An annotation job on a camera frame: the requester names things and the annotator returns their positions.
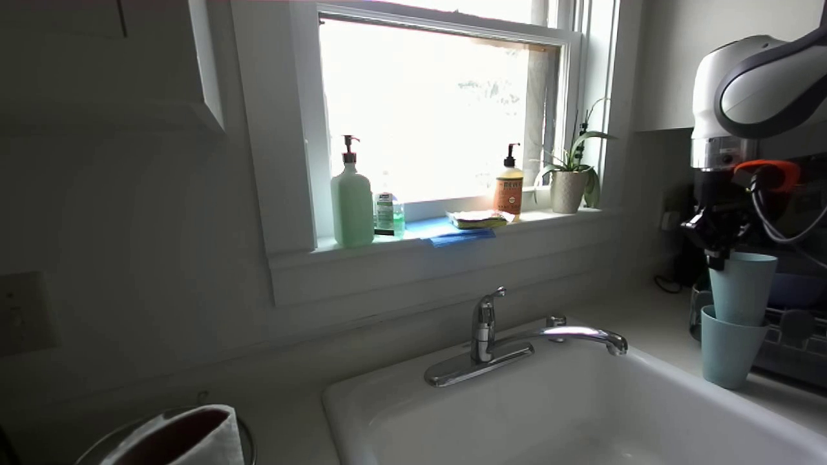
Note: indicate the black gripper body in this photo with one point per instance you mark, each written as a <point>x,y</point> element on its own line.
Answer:
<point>721,209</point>

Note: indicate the teal plastic cup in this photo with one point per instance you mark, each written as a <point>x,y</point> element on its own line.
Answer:
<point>743,286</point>
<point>727,351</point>

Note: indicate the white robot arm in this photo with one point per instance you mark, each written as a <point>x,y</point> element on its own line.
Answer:
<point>758,93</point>

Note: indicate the potted orchid plant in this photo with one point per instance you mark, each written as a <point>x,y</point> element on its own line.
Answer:
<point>567,190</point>

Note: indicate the orange soap pump bottle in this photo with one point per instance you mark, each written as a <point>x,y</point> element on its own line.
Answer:
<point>509,190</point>

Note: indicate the white ceramic sink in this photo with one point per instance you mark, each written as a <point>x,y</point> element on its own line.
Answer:
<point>559,413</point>

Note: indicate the yellow sponge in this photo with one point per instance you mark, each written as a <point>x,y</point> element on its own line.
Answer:
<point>479,219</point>

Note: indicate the chrome faucet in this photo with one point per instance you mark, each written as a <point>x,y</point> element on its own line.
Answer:
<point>486,343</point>

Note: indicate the small green bottle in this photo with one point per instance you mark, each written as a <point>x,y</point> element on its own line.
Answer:
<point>387,215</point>

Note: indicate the green soap pump bottle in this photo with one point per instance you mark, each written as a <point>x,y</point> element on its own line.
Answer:
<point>351,208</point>

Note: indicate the white window frame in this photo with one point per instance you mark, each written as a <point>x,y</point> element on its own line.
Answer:
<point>299,129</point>

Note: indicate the white wall cabinet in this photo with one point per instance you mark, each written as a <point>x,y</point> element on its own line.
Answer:
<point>103,60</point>

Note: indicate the wall outlet plate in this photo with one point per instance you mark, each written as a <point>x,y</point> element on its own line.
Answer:
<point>24,310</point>

